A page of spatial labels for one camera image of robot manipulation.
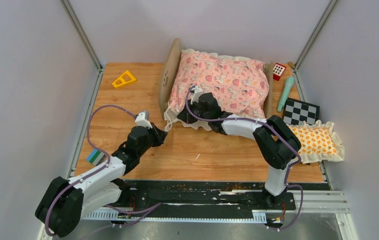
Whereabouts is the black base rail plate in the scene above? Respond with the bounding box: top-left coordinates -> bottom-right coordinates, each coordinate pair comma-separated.
111,180 -> 296,220

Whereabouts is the orange duck print pillow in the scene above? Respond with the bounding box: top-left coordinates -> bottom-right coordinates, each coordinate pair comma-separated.
289,120 -> 345,164

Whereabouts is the black and silver chessboard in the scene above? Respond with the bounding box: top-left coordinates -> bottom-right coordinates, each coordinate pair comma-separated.
282,98 -> 320,126

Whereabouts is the yellow triangle toy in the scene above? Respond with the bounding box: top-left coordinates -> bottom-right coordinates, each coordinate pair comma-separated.
111,70 -> 137,89

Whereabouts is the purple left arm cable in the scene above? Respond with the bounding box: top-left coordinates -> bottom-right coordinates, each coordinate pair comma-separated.
44,104 -> 162,237

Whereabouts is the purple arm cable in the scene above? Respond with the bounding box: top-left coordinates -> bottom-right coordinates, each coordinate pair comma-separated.
44,104 -> 162,237
185,85 -> 305,232

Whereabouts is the red white grid block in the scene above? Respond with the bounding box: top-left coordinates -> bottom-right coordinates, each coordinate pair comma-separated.
272,62 -> 287,81

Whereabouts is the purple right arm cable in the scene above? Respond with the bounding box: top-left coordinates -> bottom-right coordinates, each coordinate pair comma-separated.
185,85 -> 305,232

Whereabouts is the blue green grey block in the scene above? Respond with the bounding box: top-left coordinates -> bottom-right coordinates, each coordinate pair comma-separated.
86,149 -> 107,166

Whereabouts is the wooden striped pet bed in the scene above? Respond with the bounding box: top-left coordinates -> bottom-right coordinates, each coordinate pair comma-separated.
158,38 -> 273,120

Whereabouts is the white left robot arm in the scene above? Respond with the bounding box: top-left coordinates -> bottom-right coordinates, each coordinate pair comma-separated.
35,124 -> 168,238

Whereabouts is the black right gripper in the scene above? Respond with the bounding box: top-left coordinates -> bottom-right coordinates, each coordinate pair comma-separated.
177,98 -> 211,124

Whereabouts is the mint green massager wand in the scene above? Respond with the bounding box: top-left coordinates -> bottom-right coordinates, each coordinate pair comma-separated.
277,76 -> 295,112

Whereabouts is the pink unicorn drawstring bag blanket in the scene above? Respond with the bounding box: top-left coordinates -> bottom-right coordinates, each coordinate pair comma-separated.
163,49 -> 270,131

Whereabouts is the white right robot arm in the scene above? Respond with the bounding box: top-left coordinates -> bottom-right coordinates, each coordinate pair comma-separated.
177,89 -> 302,209

